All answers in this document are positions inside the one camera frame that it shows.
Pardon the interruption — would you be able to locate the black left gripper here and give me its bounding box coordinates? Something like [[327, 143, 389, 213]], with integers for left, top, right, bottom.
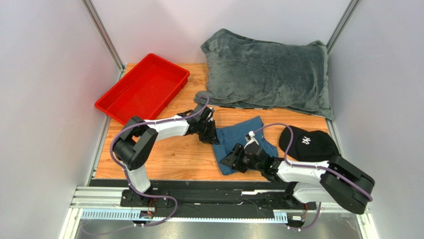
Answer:
[[196, 119, 219, 145]]

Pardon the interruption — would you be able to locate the blue t shirt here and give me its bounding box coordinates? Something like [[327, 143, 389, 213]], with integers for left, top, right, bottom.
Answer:
[[212, 116, 279, 176]]

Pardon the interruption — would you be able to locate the red plastic tray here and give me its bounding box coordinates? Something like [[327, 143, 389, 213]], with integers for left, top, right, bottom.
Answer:
[[95, 53, 190, 124]]

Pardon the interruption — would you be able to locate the black baseball cap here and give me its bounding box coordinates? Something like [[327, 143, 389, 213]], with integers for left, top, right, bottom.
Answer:
[[278, 126, 340, 162]]

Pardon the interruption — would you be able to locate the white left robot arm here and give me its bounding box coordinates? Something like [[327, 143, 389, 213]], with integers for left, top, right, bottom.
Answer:
[[109, 104, 219, 206]]

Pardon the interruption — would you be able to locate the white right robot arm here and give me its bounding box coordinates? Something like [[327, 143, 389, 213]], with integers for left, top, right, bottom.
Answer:
[[220, 143, 375, 215]]

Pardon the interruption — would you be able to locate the grey plush pillow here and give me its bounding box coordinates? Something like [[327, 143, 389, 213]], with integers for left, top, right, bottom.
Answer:
[[194, 29, 335, 120]]

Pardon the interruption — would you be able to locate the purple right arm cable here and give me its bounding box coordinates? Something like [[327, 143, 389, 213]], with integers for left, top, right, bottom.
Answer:
[[245, 122, 374, 232]]

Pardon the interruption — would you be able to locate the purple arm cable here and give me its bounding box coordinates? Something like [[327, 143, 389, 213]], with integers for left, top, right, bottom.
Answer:
[[109, 95, 211, 237], [245, 122, 374, 232]]

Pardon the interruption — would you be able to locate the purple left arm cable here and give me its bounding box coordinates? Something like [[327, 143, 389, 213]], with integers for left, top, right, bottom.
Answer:
[[109, 95, 211, 237]]

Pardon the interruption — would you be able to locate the left aluminium frame post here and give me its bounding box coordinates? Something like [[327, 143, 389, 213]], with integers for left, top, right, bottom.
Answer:
[[82, 0, 125, 73]]

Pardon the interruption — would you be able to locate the aluminium frame post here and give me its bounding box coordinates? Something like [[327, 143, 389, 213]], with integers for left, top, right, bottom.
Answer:
[[82, 0, 125, 73], [326, 0, 361, 55]]

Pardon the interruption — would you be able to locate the right aluminium frame post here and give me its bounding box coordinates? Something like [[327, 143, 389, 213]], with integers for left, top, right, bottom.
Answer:
[[326, 0, 361, 55]]

